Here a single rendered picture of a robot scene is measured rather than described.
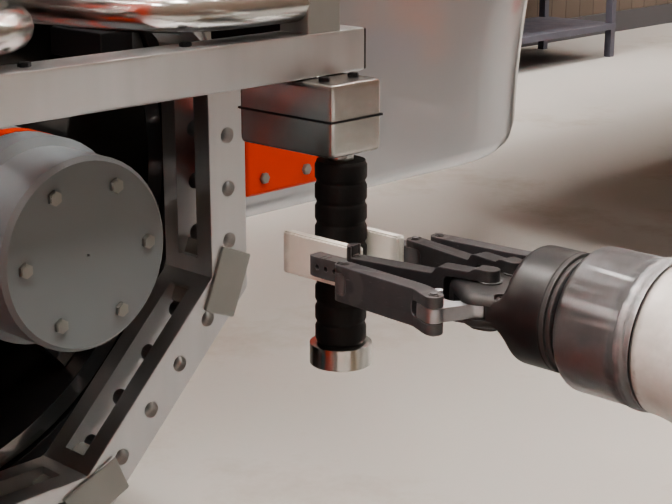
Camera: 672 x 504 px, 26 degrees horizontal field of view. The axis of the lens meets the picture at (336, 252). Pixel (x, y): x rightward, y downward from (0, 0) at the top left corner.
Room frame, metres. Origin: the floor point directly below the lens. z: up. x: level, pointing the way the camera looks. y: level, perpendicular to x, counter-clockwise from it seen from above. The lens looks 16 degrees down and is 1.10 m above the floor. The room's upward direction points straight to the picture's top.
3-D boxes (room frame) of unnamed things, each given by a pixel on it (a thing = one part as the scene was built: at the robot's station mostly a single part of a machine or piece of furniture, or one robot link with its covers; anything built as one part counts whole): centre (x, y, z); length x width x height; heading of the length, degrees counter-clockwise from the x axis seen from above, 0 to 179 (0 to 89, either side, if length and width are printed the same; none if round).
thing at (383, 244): (0.99, -0.02, 0.83); 0.07 x 0.01 x 0.03; 46
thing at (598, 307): (0.81, -0.17, 0.83); 0.09 x 0.06 x 0.09; 136
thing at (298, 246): (0.96, 0.01, 0.83); 0.07 x 0.01 x 0.03; 47
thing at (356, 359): (0.97, 0.00, 0.83); 0.04 x 0.04 x 0.16
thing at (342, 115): (0.99, 0.02, 0.93); 0.09 x 0.05 x 0.05; 46
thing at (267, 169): (1.24, 0.07, 0.85); 0.09 x 0.08 x 0.07; 136
